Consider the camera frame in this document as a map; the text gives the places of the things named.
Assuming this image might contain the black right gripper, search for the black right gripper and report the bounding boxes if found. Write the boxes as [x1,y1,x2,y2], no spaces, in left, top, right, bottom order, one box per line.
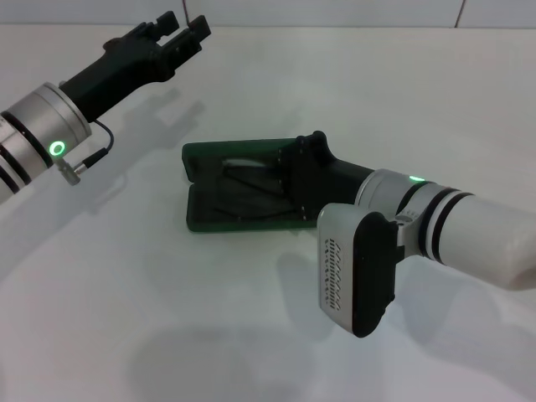
[277,130,377,224]

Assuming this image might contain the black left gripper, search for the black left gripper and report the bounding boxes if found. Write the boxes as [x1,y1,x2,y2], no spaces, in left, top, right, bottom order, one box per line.
[58,11,212,123]

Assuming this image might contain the black glasses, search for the black glasses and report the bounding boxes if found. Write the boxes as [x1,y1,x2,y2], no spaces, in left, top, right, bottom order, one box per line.
[211,155,296,222]

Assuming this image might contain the green glasses case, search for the green glasses case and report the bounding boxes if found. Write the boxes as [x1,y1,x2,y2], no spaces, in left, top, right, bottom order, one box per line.
[182,136,324,234]

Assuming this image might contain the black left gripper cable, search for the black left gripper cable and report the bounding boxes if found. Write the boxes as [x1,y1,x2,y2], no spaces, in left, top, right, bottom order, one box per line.
[57,119,116,185]

